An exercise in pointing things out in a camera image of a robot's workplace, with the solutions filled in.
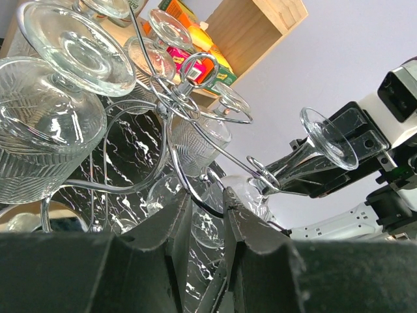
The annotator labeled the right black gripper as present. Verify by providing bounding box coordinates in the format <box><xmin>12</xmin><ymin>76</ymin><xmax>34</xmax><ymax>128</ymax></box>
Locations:
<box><xmin>264</xmin><ymin>102</ymin><xmax>390</xmax><ymax>198</ymax></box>

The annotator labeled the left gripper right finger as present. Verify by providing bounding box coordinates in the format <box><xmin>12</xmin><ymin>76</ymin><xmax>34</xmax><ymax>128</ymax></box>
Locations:
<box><xmin>223</xmin><ymin>188</ymin><xmax>416</xmax><ymax>312</ymax></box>

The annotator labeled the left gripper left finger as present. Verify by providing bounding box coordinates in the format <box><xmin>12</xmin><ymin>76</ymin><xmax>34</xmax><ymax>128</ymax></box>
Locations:
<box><xmin>1</xmin><ymin>207</ymin><xmax>191</xmax><ymax>312</ymax></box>

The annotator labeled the clear wine glass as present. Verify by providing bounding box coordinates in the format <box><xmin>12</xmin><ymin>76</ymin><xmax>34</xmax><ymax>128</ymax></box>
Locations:
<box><xmin>110</xmin><ymin>172</ymin><xmax>229</xmax><ymax>250</ymax></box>
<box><xmin>223</xmin><ymin>108</ymin><xmax>358</xmax><ymax>213</ymax></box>

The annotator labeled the ribbed stemmed glass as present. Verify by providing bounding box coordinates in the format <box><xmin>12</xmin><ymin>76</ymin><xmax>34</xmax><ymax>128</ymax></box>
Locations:
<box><xmin>171</xmin><ymin>82</ymin><xmax>253</xmax><ymax>177</ymax></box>
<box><xmin>124</xmin><ymin>8</ymin><xmax>192</xmax><ymax>102</ymax></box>

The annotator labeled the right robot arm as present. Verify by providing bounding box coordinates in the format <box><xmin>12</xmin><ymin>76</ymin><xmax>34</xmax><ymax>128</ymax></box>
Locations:
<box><xmin>260</xmin><ymin>102</ymin><xmax>416</xmax><ymax>240</ymax></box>

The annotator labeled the chrome wine glass rack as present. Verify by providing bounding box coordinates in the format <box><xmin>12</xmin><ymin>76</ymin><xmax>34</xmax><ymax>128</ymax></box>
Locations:
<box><xmin>16</xmin><ymin>1</ymin><xmax>282</xmax><ymax>233</ymax></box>

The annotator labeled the green orange sponge box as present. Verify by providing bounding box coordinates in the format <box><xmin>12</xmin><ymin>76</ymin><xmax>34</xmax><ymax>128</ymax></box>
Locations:
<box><xmin>198</xmin><ymin>59</ymin><xmax>237</xmax><ymax>95</ymax></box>

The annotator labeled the wooden shelf unit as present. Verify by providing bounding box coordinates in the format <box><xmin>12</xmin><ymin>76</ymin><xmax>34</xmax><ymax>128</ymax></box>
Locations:
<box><xmin>0</xmin><ymin>0</ymin><xmax>309</xmax><ymax>108</ymax></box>

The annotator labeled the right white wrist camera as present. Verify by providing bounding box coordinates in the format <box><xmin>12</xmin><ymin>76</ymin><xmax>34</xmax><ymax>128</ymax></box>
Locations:
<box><xmin>358</xmin><ymin>57</ymin><xmax>416</xmax><ymax>148</ymax></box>

